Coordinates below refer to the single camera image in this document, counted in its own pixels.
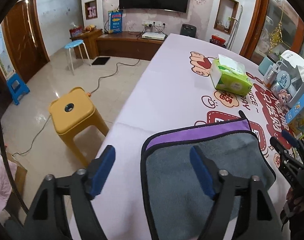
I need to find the green tissue pack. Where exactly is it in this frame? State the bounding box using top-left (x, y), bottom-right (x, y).
top-left (210, 54), bottom-right (253, 96)

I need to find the black floor cable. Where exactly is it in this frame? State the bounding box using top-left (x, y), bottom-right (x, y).
top-left (11, 31), bottom-right (168, 158)

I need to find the blue standing poster board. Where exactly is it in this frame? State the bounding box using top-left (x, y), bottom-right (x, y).
top-left (108, 10), bottom-right (123, 34)

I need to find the white set-top box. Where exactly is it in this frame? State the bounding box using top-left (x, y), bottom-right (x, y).
top-left (142, 32), bottom-right (166, 41)

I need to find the brown wooden side cabinet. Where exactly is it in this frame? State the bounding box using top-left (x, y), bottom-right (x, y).
top-left (70, 29), bottom-right (103, 60)

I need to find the black space heater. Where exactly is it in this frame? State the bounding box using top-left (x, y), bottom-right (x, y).
top-left (179, 24), bottom-right (197, 38)

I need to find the red tissue box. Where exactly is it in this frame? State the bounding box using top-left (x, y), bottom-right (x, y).
top-left (69, 22), bottom-right (83, 38)

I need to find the light blue round stool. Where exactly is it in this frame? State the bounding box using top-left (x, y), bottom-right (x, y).
top-left (64, 40), bottom-right (91, 75)

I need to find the light blue mug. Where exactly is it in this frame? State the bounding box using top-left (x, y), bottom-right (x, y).
top-left (258, 55), bottom-right (276, 76)

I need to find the pink cartoon figure toy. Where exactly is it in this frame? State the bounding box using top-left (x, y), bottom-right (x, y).
top-left (275, 89), bottom-right (292, 113)

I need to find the fruit plate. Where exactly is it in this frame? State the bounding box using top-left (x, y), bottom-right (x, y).
top-left (84, 24), bottom-right (96, 32)

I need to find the blue yellow cartoon box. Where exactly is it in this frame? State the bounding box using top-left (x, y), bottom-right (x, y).
top-left (285, 94), bottom-right (304, 135)

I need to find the clear glass jug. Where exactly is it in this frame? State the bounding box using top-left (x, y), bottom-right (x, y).
top-left (270, 59), bottom-right (297, 98)

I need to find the red basket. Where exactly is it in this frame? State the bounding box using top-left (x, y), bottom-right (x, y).
top-left (209, 35), bottom-right (226, 48)

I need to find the black floor scale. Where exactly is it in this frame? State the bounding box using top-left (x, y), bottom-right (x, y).
top-left (91, 56), bottom-right (110, 66)

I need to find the brown wooden door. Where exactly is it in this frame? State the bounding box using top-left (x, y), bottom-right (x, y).
top-left (1, 0), bottom-right (49, 82)

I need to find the blue plastic step stool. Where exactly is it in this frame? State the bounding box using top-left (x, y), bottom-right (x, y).
top-left (6, 73), bottom-right (30, 105)

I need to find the white plastic bag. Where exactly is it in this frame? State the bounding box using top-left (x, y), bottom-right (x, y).
top-left (280, 50), bottom-right (304, 82)

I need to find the purple and grey towel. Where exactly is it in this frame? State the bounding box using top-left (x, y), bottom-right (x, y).
top-left (141, 112), bottom-right (276, 239)

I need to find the low wooden tv bench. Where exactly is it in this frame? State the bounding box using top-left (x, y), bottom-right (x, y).
top-left (96, 32), bottom-right (163, 61)

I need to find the pink cloth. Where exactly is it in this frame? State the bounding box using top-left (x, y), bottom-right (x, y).
top-left (0, 139), bottom-right (18, 221)

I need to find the yellow plastic stool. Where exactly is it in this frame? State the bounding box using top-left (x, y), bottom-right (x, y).
top-left (48, 87), bottom-right (109, 167)

